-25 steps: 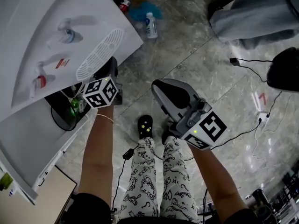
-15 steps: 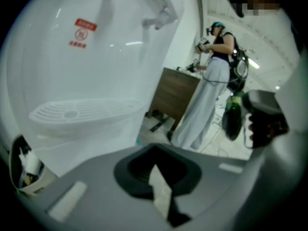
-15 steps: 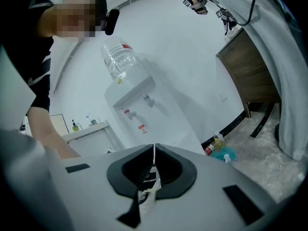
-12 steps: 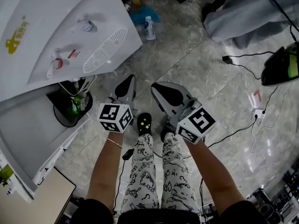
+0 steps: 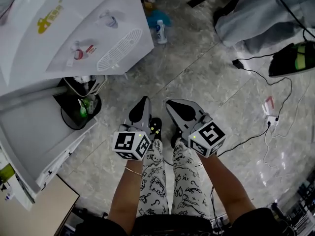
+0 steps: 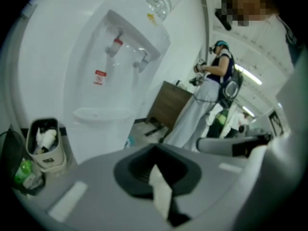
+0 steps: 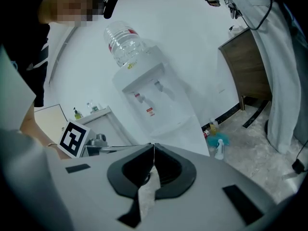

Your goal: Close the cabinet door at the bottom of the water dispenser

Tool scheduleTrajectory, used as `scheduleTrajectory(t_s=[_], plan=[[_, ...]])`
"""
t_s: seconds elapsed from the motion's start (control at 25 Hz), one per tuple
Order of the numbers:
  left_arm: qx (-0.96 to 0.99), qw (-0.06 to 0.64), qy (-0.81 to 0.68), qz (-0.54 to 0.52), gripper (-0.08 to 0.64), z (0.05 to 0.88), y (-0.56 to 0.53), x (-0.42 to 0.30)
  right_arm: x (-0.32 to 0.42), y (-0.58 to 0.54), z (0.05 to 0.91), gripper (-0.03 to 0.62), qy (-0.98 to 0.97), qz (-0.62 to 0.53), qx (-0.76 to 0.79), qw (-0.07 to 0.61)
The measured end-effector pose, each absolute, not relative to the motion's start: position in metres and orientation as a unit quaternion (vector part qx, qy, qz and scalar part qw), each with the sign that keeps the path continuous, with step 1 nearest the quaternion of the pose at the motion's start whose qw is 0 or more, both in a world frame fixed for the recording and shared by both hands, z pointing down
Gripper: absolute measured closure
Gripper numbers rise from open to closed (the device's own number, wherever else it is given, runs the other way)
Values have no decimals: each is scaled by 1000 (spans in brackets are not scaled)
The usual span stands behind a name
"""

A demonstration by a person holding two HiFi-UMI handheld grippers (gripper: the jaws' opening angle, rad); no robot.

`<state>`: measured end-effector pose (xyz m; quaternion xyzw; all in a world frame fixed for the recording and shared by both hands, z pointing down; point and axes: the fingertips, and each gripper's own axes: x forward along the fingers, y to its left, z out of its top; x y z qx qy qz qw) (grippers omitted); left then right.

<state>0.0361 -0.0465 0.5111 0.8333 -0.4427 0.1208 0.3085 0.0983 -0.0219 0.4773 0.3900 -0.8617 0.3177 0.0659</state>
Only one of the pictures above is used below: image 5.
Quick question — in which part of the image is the white bottle blue label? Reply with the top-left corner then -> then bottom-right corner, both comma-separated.
156,19 -> 169,45

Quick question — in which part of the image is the green packet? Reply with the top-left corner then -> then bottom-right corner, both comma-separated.
77,97 -> 95,119

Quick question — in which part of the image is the red water tap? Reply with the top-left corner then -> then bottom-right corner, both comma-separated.
66,38 -> 99,66

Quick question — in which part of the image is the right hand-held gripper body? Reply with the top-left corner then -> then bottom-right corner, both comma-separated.
188,113 -> 227,159

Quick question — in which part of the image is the person's black left shoe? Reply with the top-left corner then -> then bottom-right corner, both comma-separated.
148,117 -> 163,142

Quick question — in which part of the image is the orange drink bottle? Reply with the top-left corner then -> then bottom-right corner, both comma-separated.
143,0 -> 157,15

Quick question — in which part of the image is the white water dispenser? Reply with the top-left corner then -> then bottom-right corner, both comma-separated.
0,0 -> 155,98

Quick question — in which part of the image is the white power strip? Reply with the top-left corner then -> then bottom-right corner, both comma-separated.
266,115 -> 281,128

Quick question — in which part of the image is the black round trash bin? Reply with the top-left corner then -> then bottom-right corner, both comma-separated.
60,93 -> 102,131

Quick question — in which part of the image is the white wire basket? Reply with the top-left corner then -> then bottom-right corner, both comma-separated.
63,74 -> 108,98

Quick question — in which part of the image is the person's right forearm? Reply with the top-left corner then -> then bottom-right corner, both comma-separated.
196,152 -> 257,217

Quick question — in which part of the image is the person's left leg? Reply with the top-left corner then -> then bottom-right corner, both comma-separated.
137,138 -> 171,216

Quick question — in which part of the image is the blue cloth on floor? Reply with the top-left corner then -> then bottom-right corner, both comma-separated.
146,8 -> 173,30

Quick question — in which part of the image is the blue water tap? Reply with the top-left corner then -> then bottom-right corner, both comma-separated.
94,10 -> 127,30

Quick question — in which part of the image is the person's leg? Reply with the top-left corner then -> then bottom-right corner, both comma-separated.
137,138 -> 171,216
171,141 -> 213,219

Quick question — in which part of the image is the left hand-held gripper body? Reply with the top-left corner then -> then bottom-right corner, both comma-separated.
112,123 -> 153,161

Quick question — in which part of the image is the white cable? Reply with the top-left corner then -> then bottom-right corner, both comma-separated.
262,126 -> 287,170

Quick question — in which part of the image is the person's right leg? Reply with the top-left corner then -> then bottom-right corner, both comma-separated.
171,141 -> 213,219

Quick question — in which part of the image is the thin gold bracelet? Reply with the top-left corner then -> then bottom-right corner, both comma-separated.
124,166 -> 144,177

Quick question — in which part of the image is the person's black right shoe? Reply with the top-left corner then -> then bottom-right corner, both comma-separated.
170,129 -> 184,149

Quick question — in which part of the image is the cluttered equipment rack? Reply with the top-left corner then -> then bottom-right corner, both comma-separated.
270,173 -> 315,236

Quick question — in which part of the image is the white drip tray grille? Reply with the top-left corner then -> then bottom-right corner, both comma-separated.
96,28 -> 144,72

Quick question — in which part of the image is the person's black shoe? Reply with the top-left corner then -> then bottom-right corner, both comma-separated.
170,129 -> 184,149
148,117 -> 163,142

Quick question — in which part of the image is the person's left forearm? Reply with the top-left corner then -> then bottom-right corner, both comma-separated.
107,157 -> 148,222

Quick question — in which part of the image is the green bottle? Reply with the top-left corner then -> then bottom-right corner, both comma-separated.
0,163 -> 16,183

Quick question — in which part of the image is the beige board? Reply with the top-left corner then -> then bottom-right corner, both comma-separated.
0,175 -> 80,236

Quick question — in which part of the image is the black cable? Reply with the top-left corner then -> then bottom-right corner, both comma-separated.
240,54 -> 294,120
210,124 -> 271,227

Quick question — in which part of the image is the person's black printed shirt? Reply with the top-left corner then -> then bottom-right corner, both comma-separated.
80,206 -> 292,236

